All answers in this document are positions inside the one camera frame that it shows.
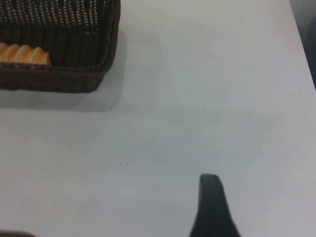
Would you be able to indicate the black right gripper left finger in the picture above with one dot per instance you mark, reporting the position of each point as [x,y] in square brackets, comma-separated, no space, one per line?
[14,234]

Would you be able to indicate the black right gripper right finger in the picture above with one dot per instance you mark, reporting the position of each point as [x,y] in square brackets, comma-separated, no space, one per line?
[212,212]

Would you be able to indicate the ridged golden bread roll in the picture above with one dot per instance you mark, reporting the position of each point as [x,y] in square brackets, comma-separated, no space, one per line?
[24,55]

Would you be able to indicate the black wicker basket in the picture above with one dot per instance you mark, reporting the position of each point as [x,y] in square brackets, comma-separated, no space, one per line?
[74,49]

